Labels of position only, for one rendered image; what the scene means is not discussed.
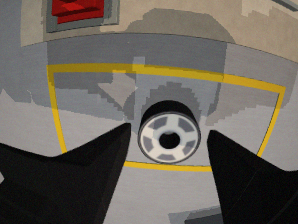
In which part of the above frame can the black tyre wheel with grey hub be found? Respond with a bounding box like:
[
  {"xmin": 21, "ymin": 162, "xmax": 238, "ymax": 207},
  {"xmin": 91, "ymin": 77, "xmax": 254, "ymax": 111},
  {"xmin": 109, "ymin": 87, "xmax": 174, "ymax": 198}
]
[{"xmin": 138, "ymin": 100, "xmax": 201, "ymax": 165}]

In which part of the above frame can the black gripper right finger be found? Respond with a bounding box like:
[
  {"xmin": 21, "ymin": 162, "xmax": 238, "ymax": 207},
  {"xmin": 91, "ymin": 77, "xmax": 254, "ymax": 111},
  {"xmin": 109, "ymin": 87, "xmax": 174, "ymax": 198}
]
[{"xmin": 206, "ymin": 131, "xmax": 298, "ymax": 224}]

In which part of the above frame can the yellow marked area outline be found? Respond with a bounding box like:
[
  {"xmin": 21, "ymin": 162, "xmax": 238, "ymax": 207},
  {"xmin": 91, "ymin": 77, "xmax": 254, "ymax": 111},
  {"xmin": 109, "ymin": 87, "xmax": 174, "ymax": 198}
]
[{"xmin": 47, "ymin": 63, "xmax": 286, "ymax": 172}]

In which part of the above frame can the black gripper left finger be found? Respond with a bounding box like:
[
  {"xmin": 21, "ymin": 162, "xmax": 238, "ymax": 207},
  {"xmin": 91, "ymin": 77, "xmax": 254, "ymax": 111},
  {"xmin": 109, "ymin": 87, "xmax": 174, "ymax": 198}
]
[{"xmin": 0, "ymin": 123, "xmax": 132, "ymax": 224}]

